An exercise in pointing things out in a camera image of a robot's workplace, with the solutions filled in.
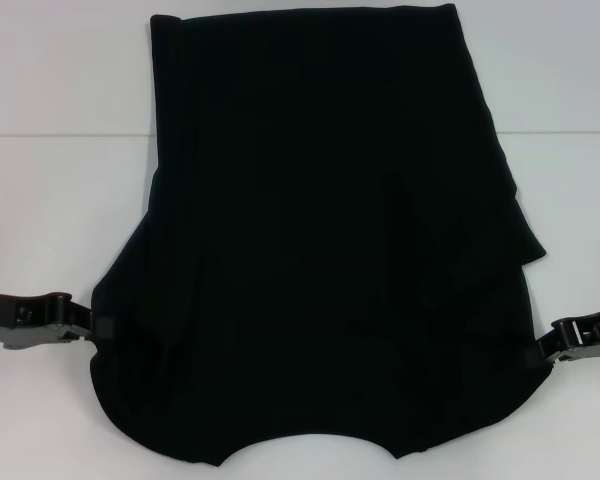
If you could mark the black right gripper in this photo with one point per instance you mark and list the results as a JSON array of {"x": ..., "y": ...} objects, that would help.
[{"x": 592, "y": 337}]

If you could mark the black shirt with FREE print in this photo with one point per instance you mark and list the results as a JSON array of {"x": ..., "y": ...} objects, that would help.
[{"x": 305, "y": 225}]

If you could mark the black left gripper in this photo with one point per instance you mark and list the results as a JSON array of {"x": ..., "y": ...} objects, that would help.
[{"x": 15, "y": 315}]

